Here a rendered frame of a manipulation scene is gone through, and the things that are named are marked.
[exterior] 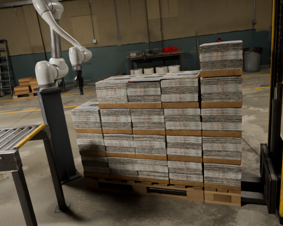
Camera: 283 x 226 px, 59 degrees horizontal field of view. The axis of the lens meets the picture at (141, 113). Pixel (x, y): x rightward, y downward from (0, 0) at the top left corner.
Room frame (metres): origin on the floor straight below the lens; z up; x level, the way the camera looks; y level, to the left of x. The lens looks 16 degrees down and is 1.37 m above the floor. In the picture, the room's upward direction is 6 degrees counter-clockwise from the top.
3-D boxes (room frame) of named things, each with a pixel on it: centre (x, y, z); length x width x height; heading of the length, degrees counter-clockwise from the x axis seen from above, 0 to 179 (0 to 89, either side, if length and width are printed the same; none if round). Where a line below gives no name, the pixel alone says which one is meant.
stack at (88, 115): (2.17, 0.03, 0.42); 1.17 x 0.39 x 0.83; 69
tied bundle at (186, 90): (2.02, -0.37, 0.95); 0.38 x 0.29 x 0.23; 159
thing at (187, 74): (2.04, -0.37, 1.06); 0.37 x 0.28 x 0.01; 159
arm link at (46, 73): (2.50, 0.91, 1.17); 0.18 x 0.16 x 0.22; 156
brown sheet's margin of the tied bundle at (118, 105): (2.13, 0.21, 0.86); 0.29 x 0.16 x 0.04; 69
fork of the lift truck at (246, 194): (1.86, -0.44, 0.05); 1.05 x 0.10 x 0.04; 69
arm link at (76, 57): (2.38, 0.55, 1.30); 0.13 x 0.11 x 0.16; 156
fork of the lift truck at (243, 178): (2.09, -0.52, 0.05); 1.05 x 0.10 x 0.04; 69
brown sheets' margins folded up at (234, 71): (1.91, -0.65, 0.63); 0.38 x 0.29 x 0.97; 159
